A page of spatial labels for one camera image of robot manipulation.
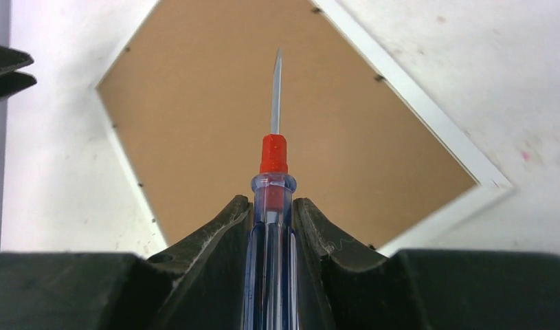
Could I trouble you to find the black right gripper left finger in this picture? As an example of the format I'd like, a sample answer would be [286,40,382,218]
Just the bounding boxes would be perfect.
[0,195,252,329]

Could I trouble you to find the white picture frame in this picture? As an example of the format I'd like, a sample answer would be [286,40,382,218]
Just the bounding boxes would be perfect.
[94,0,516,259]

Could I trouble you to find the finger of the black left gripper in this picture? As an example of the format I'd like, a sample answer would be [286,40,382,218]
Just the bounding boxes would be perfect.
[0,45,34,76]
[0,71,37,102]

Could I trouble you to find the blue red screwdriver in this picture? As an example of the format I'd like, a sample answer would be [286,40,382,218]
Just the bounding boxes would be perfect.
[242,51,299,329]

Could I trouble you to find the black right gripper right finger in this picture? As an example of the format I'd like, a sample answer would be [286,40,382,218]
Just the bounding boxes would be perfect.
[293,198,560,329]

